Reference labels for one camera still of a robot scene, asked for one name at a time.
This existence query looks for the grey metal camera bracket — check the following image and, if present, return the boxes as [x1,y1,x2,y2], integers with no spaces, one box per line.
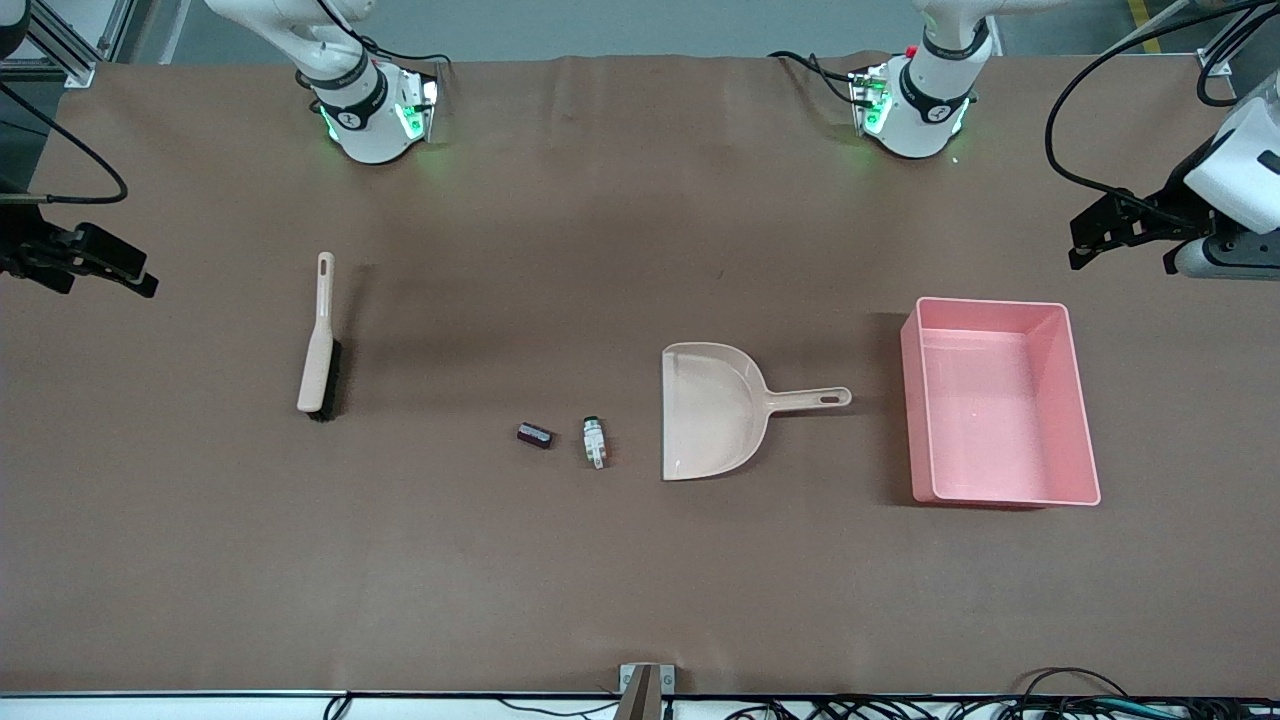
[619,663,677,720]

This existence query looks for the brown table cover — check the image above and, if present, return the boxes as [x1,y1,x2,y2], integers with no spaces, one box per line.
[0,52,1280,696]

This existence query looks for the black right base cable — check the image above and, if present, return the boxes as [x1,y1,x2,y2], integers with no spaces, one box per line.
[360,35,456,71]

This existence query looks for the black base cable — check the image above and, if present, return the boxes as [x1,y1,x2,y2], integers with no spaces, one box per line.
[768,50,861,106]
[360,35,456,71]

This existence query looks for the pink plastic bin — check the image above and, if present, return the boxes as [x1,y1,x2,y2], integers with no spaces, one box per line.
[900,297,1102,509]

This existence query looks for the black cable bundle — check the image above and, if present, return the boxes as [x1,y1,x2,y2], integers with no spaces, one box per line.
[720,667,1280,720]

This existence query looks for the black left base cable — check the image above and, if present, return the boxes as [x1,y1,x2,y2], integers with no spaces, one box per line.
[768,50,861,106]

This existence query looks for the aluminium frame profile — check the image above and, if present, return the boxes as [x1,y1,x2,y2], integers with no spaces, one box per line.
[0,0,136,89]
[1197,0,1280,77]

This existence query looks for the beige plastic dustpan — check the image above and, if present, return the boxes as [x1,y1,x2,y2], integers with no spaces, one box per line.
[661,342,853,482]

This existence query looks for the beige brush black bristles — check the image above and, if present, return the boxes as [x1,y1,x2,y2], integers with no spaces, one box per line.
[297,252,344,421]

